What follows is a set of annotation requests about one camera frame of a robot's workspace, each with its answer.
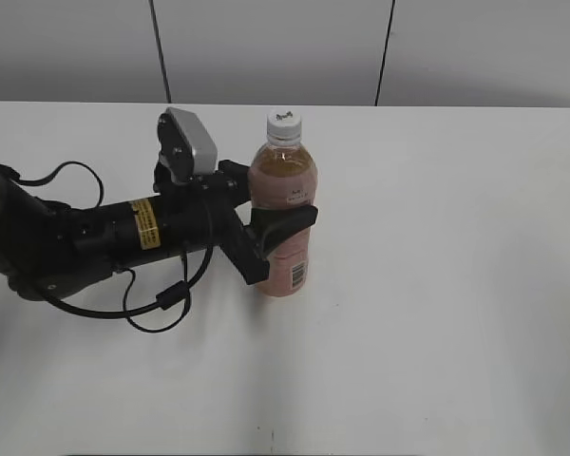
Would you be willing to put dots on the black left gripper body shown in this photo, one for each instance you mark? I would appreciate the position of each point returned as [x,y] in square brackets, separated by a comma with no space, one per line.
[202,213]

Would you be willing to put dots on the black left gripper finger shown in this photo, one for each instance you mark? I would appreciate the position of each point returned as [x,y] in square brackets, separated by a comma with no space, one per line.
[234,171]
[273,227]

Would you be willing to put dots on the green tea plastic bottle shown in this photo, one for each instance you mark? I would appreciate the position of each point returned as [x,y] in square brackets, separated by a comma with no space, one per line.
[283,180]

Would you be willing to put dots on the white bottle cap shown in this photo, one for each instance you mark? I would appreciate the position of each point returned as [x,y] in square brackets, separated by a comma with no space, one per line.
[284,124]

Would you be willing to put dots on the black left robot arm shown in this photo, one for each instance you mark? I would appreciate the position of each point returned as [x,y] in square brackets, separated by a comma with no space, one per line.
[65,249]

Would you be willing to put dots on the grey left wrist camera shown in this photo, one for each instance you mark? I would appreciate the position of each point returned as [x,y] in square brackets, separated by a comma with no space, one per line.
[187,149]

